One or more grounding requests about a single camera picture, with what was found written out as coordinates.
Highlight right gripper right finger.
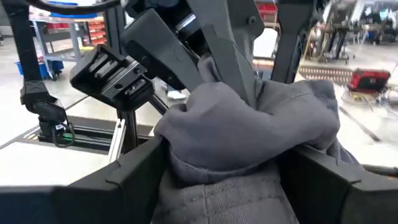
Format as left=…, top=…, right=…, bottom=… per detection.
left=278, top=144, right=398, bottom=224

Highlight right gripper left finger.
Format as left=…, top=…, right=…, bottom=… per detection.
left=0, top=136, right=170, bottom=224

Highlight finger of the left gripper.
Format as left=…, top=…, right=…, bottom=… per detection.
left=124, top=9, right=203, bottom=91
left=186, top=0, right=265, bottom=106

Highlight dark grey garment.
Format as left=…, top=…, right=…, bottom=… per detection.
left=150, top=55, right=361, bottom=224

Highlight red storage bins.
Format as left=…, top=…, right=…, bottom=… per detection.
left=255, top=1, right=278, bottom=16

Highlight red shelf boxes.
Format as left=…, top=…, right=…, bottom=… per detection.
left=88, top=20, right=108, bottom=47

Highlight white floor object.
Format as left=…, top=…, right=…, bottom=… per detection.
left=166, top=89, right=188, bottom=101

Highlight grey shelving rack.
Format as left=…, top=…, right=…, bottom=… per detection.
left=29, top=12, right=108, bottom=80

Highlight silver aluminium extrusion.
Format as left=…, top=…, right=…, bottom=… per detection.
left=108, top=118, right=127, bottom=163

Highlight blue floor bin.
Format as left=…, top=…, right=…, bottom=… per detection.
left=14, top=60, right=65, bottom=81

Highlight striped floor mat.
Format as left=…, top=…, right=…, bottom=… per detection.
left=298, top=66, right=354, bottom=85

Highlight dark equipment cart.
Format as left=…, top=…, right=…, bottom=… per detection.
left=306, top=23, right=357, bottom=65

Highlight red toolbox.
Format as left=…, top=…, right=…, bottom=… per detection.
left=347, top=68, right=392, bottom=94

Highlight black aluminium table frame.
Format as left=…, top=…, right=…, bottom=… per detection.
left=39, top=6, right=139, bottom=155

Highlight black gantry post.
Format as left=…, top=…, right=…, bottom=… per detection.
left=271, top=0, right=315, bottom=85

